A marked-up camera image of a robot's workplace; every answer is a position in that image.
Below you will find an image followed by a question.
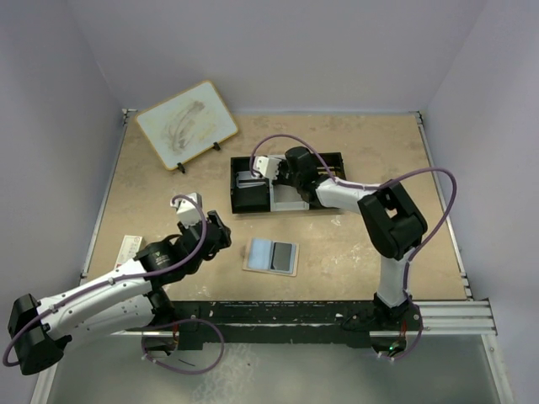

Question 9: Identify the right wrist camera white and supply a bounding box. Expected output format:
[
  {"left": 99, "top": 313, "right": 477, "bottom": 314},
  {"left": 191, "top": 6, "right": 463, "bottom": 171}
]
[{"left": 252, "top": 155, "right": 284, "bottom": 180}]

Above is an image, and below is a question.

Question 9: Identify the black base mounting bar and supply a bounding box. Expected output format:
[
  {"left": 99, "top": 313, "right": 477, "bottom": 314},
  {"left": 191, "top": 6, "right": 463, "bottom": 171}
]
[{"left": 124, "top": 299, "right": 424, "bottom": 350}]

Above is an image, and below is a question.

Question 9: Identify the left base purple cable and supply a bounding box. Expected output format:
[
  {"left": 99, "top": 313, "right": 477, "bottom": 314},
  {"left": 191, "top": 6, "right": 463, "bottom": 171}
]
[{"left": 141, "top": 315, "right": 227, "bottom": 375}]

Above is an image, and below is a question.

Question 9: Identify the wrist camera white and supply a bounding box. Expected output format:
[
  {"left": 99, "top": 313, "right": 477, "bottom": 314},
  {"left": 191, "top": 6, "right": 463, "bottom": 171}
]
[
  {"left": 252, "top": 155, "right": 284, "bottom": 180},
  {"left": 170, "top": 192, "right": 204, "bottom": 229}
]

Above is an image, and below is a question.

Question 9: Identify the silver cards stack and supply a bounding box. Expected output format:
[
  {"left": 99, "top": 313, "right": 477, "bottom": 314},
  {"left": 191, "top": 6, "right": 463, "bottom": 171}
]
[{"left": 235, "top": 171, "right": 266, "bottom": 189}]

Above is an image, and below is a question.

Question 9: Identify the white green paper box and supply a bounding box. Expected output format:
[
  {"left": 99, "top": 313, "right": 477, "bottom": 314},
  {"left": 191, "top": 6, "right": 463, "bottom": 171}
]
[{"left": 115, "top": 235, "right": 145, "bottom": 268}]

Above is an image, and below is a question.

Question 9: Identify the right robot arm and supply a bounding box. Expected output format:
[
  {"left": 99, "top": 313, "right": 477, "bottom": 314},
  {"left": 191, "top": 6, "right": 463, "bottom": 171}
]
[{"left": 253, "top": 146, "right": 428, "bottom": 325}]

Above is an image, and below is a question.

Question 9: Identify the whiteboard with yellow frame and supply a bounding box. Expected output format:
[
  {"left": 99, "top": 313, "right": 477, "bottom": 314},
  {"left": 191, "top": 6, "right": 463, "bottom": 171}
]
[{"left": 135, "top": 80, "right": 239, "bottom": 173}]

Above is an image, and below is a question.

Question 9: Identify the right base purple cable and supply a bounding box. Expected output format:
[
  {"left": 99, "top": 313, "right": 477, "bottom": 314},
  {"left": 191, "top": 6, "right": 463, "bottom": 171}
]
[{"left": 376, "top": 305, "right": 427, "bottom": 363}]

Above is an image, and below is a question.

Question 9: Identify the middle white tray bin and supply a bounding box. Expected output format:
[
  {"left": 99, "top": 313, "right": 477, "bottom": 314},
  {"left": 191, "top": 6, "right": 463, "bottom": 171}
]
[{"left": 269, "top": 180, "right": 309, "bottom": 212}]

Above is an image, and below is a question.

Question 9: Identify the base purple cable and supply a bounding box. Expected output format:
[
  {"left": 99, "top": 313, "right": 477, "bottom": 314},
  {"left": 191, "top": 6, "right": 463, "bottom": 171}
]
[
  {"left": 376, "top": 305, "right": 427, "bottom": 363},
  {"left": 141, "top": 315, "right": 227, "bottom": 375}
]

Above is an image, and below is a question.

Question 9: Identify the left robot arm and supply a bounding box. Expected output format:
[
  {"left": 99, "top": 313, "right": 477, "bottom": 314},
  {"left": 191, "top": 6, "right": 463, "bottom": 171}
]
[{"left": 3, "top": 210, "right": 232, "bottom": 375}]

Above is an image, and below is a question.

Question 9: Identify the left black tray bin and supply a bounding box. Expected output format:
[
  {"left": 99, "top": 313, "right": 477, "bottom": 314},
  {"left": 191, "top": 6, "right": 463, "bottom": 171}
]
[{"left": 230, "top": 157, "right": 270, "bottom": 214}]

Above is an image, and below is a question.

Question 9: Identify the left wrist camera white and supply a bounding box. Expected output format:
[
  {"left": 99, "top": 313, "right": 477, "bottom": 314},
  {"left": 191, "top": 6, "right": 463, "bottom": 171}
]
[{"left": 170, "top": 192, "right": 204, "bottom": 229}]

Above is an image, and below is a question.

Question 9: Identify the black tray bin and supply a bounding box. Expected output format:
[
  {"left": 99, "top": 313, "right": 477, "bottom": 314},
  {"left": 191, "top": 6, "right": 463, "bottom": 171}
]
[
  {"left": 303, "top": 151, "right": 350, "bottom": 210},
  {"left": 230, "top": 157, "right": 270, "bottom": 214}
]

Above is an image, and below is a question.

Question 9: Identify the right black tray bin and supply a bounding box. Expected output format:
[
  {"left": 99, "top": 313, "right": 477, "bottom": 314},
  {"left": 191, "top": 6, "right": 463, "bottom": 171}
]
[{"left": 303, "top": 151, "right": 350, "bottom": 210}]

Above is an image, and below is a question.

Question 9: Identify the dark grey credit card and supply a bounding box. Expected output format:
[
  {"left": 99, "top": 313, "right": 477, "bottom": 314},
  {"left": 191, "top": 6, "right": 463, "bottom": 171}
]
[{"left": 271, "top": 242, "right": 293, "bottom": 273}]

